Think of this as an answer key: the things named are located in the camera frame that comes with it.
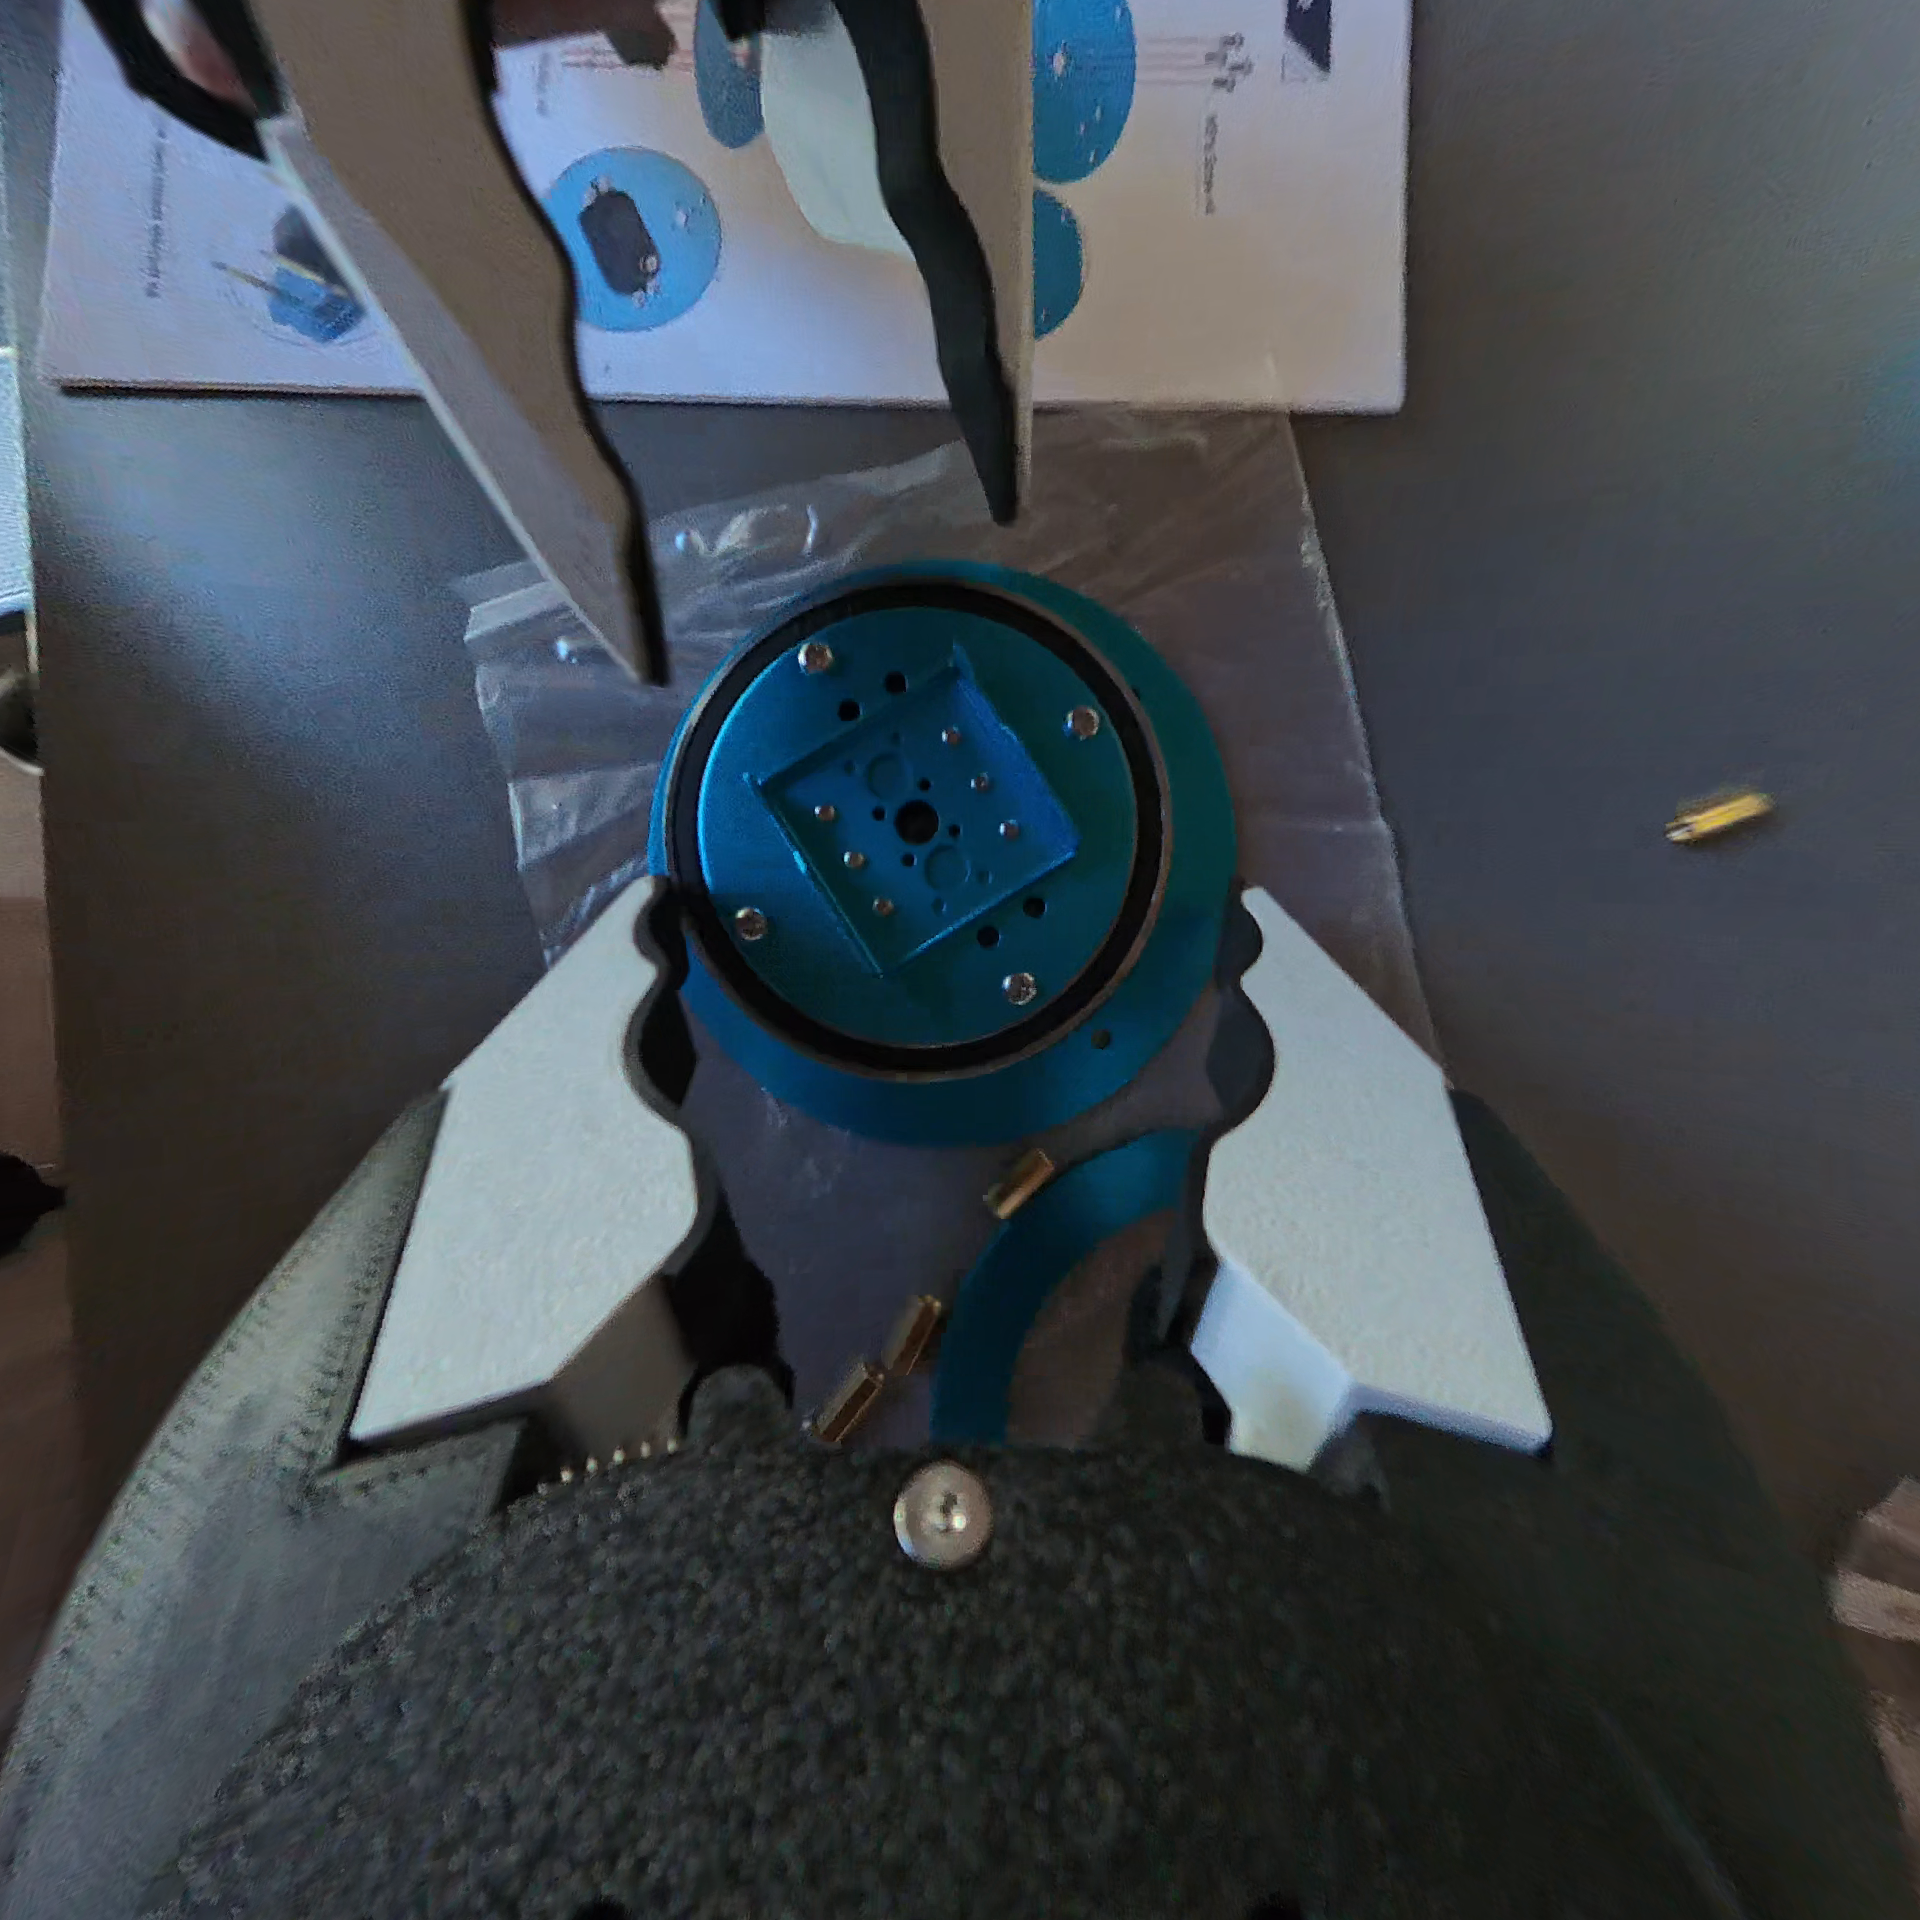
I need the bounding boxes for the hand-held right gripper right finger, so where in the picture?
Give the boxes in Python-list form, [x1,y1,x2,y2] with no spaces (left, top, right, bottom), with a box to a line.
[1131,883,1557,1471]

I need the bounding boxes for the grey desk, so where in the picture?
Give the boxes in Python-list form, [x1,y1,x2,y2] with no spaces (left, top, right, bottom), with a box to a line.
[0,0,1920,1653]

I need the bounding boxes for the teal metal ring plate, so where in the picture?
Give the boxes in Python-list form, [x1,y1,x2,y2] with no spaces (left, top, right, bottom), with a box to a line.
[929,1125,1209,1449]

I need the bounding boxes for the clear plastic bag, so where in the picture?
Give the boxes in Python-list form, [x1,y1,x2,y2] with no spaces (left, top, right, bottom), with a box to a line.
[457,405,1442,1443]

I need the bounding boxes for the assembly guide sheet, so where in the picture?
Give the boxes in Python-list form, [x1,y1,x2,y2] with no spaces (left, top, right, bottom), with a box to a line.
[37,0,1416,414]

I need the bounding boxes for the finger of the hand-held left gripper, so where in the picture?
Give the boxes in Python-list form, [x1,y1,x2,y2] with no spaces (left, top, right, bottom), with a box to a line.
[837,0,1041,529]
[253,0,673,693]

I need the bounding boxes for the blue turntable bearing assembly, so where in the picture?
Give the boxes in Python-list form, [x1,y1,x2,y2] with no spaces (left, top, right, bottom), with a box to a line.
[647,560,1249,1155]

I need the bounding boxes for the person's left hand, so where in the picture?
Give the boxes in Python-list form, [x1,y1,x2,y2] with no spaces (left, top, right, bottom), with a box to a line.
[152,0,254,96]

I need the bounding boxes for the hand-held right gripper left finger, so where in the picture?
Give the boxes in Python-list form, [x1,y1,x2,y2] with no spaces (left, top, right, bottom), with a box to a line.
[345,872,793,1470]

